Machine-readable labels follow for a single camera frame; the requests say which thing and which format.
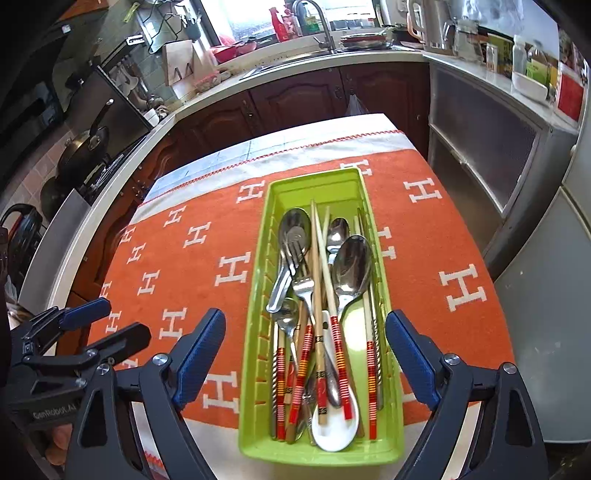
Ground cream chopstick red bands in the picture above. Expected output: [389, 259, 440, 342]
[311, 200, 353, 421]
[362, 240, 378, 441]

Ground white ceramic spoon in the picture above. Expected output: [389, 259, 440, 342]
[309, 309, 362, 453]

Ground steel fork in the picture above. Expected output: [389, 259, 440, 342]
[283, 240, 318, 340]

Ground large steel soup spoon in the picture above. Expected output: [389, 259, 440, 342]
[266, 208, 311, 313]

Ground small steel teaspoon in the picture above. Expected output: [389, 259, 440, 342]
[327, 217, 349, 265]

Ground steel tablespoon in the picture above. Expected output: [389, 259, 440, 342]
[332, 234, 372, 321]

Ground bamboo chopstick red end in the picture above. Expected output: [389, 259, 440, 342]
[288, 301, 314, 425]

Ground bamboo chopstick black band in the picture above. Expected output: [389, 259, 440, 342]
[311, 201, 328, 426]

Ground person left hand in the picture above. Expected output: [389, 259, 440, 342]
[45, 424, 72, 466]

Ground black kettle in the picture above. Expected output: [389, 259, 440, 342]
[1, 203, 43, 284]

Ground orange H-pattern towel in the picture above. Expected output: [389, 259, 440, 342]
[90, 121, 513, 479]

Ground black frying pan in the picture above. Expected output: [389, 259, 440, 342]
[56, 98, 114, 189]

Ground green plastic utensil tray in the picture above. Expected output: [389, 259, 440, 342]
[238, 169, 404, 467]

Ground steel sink faucet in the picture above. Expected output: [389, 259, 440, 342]
[291, 0, 337, 53]

